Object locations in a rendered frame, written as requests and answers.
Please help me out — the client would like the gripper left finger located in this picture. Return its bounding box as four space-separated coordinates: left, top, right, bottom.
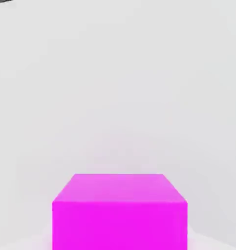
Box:
0 227 53 250

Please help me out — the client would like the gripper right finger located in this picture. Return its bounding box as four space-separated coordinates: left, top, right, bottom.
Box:
187 224 236 250

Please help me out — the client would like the small magenta cube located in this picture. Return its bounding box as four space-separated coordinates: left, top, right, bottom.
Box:
51 173 189 250

